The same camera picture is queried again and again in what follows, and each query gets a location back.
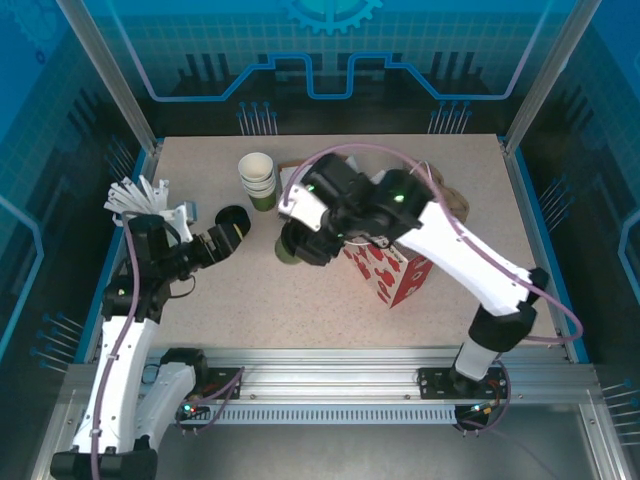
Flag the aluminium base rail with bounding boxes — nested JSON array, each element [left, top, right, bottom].
[[64, 344, 596, 404]]

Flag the flat folded paper bag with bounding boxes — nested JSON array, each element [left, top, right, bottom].
[[278, 168, 302, 197]]

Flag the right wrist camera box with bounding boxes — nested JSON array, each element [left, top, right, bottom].
[[277, 183, 329, 232]]

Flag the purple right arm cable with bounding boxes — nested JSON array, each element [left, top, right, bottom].
[[282, 143, 584, 346]]

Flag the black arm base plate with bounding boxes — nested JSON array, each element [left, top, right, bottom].
[[197, 367, 245, 401], [417, 367, 509, 401]]

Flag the black plastic cup lid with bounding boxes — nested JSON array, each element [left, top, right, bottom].
[[214, 203, 251, 236]]

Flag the blue table border trim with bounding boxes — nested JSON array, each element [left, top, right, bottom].
[[82, 134, 589, 364]]

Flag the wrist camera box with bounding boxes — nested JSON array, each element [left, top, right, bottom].
[[277, 183, 329, 232], [159, 199, 200, 242]]

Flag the aluminium frame post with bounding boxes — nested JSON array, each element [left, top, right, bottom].
[[502, 0, 601, 154], [55, 0, 164, 154]]

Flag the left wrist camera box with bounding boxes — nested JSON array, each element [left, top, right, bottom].
[[159, 199, 200, 242]]

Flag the red printed paper bag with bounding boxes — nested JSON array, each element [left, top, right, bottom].
[[342, 169, 435, 310]]

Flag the slotted grey cable duct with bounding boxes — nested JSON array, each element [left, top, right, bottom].
[[174, 404, 461, 426]]

